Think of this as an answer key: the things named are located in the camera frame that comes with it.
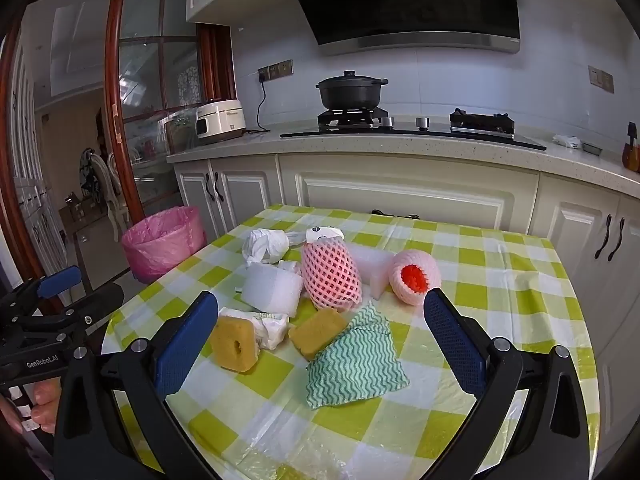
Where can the pink lined trash bin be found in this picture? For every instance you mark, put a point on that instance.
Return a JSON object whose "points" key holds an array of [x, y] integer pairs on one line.
{"points": [[160, 245]]}

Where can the pink foam sleeve red inside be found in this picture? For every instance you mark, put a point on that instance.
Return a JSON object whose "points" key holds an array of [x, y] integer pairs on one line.
{"points": [[415, 275]]}

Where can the white foam roll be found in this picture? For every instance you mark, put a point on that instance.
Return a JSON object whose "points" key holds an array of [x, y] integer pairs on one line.
{"points": [[272, 287]]}

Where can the person's left hand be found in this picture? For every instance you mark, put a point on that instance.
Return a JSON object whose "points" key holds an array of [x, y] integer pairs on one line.
{"points": [[47, 402]]}

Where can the white rag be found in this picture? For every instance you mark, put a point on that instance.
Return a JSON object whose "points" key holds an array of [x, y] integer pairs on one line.
{"points": [[567, 141]]}

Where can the yellow sponge with hole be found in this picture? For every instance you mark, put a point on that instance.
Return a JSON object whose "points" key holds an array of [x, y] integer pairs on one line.
{"points": [[230, 340]]}

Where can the crumpled printed white wrapper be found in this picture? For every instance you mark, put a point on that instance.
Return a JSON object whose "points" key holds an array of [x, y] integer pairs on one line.
{"points": [[272, 327]]}

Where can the white paper wad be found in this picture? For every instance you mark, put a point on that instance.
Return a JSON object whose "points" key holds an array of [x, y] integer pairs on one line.
{"points": [[265, 245]]}

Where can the black gas stove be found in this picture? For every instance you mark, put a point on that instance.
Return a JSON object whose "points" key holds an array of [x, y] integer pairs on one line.
{"points": [[410, 130]]}

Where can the red wooden door frame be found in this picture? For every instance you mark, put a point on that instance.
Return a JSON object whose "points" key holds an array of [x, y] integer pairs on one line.
{"points": [[12, 200]]}

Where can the small metal tin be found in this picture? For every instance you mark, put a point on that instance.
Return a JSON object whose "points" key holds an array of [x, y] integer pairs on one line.
{"points": [[592, 148]]}

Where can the white rice cooker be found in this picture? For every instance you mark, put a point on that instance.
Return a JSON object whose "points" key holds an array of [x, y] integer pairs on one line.
{"points": [[220, 120]]}

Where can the black cooking pot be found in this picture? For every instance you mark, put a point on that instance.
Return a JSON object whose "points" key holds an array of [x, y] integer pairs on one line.
{"points": [[350, 92]]}

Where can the beige wall socket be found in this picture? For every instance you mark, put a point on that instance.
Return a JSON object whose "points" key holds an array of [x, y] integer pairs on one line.
{"points": [[601, 79]]}

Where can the orange utensil holder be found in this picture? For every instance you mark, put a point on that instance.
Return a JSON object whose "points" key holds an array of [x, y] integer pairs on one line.
{"points": [[631, 155]]}

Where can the yellow rectangular sponge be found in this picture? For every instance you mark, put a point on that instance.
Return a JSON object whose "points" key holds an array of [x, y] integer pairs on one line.
{"points": [[317, 332]]}

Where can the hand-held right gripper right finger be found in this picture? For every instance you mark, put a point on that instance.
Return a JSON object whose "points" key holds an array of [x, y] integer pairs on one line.
{"points": [[452, 345]]}

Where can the white foam block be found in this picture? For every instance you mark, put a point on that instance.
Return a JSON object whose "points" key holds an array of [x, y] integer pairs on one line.
{"points": [[370, 270]]}

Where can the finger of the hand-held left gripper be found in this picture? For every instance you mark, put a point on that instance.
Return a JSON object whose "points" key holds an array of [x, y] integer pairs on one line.
{"points": [[90, 307], [60, 280]]}

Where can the speckled kitchen countertop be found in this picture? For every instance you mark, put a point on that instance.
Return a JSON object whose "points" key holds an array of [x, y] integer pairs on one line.
{"points": [[575, 162]]}

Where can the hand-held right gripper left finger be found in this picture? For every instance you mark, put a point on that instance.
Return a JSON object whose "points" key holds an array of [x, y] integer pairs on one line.
{"points": [[185, 345]]}

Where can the red wooden glass door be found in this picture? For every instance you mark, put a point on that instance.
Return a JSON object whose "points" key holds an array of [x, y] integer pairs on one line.
{"points": [[114, 85]]}

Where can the pink foam net sleeve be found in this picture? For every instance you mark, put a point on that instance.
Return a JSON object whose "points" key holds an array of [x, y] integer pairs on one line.
{"points": [[330, 275]]}

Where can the green wavy striped cloth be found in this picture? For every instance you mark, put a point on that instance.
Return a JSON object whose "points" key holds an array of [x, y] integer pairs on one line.
{"points": [[355, 365]]}

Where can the black range hood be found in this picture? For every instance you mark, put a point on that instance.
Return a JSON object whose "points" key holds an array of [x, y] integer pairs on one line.
{"points": [[410, 0]]}

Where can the gold wall socket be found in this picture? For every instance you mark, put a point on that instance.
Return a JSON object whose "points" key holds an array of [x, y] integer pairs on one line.
{"points": [[276, 71]]}

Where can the white dining chair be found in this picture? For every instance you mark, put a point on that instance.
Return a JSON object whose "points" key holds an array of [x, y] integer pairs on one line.
{"points": [[112, 185]]}

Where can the white hallway cabinets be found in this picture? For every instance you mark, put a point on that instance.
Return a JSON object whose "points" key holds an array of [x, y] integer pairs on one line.
{"points": [[30, 170]]}

